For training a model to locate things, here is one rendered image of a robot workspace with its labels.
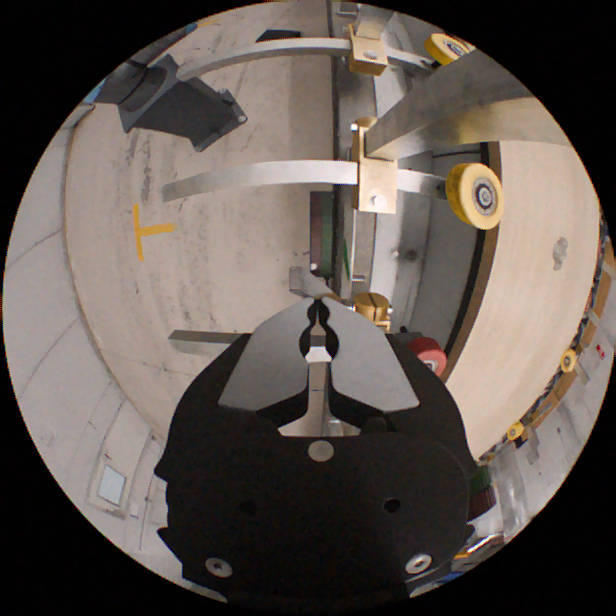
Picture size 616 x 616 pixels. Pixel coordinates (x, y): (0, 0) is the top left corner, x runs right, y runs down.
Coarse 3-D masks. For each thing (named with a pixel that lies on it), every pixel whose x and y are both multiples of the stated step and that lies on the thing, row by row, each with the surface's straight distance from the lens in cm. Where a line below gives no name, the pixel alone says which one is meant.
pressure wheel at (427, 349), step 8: (400, 328) 41; (408, 344) 33; (416, 344) 32; (424, 344) 32; (432, 344) 33; (416, 352) 31; (424, 352) 31; (432, 352) 32; (440, 352) 33; (424, 360) 32; (432, 360) 33; (440, 360) 34; (432, 368) 35; (440, 368) 35
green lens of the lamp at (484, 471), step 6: (480, 468) 20; (486, 468) 21; (480, 474) 20; (486, 474) 21; (468, 480) 19; (474, 480) 20; (480, 480) 20; (486, 480) 20; (474, 486) 20; (480, 486) 20; (474, 492) 19
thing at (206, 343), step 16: (176, 336) 40; (192, 336) 39; (208, 336) 37; (224, 336) 36; (320, 336) 34; (400, 336) 36; (416, 336) 37; (192, 352) 39; (208, 352) 38; (320, 352) 33
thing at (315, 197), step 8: (312, 200) 40; (320, 200) 40; (312, 208) 41; (320, 208) 41; (312, 216) 41; (320, 216) 41; (312, 224) 41; (320, 224) 41; (312, 232) 41; (320, 232) 41; (312, 240) 41; (320, 240) 41; (312, 248) 42; (320, 248) 42; (312, 256) 42; (320, 256) 42; (312, 264) 43; (312, 272) 43
